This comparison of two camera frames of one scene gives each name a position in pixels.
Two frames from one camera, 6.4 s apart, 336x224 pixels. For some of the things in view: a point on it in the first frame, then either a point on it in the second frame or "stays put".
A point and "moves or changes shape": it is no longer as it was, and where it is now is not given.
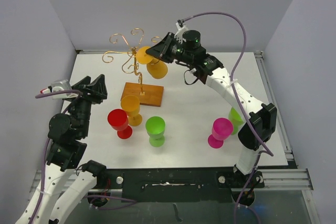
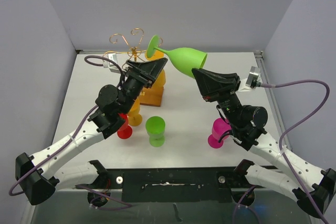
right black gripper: x=161 y=50 to x=214 y=86
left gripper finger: x=97 y=89 to x=153 y=69
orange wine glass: x=131 y=104 stays put
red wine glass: x=118 y=120 stays put
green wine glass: x=155 y=126 stays put
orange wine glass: x=156 y=68 moves or changes shape
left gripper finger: x=82 y=85 to x=133 y=64
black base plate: x=178 y=184 stays put
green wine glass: x=235 y=119 moves or changes shape
